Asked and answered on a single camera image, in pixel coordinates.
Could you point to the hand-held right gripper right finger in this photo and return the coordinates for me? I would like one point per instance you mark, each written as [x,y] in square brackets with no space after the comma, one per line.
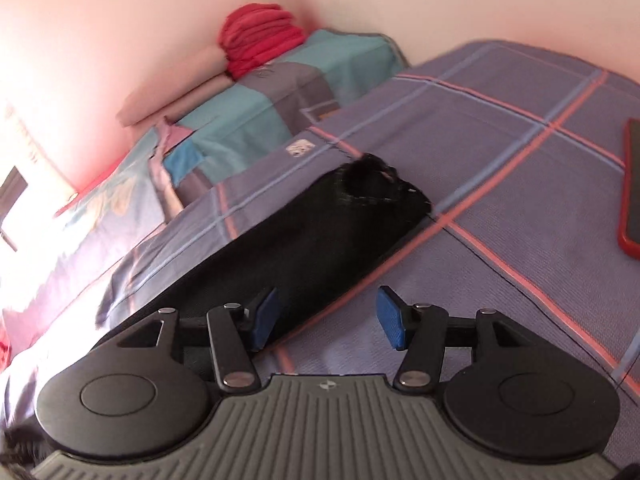
[391,317]

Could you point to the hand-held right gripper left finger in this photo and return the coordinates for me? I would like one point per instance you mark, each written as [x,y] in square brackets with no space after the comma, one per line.
[264,320]

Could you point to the black ribbed pants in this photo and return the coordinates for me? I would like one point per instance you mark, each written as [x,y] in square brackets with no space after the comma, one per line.
[310,240]

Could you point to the purple plaid bed sheet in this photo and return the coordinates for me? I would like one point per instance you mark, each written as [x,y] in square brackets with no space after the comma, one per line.
[500,160]

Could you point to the pink folded blanket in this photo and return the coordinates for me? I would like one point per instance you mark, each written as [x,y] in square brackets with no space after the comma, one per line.
[175,90]

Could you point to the teal grey patchwork quilt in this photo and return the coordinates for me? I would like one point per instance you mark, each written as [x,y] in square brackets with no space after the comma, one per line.
[300,75]

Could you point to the phone in red case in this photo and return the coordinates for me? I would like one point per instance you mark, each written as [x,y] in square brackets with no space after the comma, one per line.
[631,200]

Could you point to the dark fuzzy cloth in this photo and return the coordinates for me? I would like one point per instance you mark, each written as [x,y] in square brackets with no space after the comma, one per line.
[20,447]

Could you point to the red folded cloth stack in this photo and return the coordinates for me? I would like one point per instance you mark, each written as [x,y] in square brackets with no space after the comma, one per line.
[260,35]

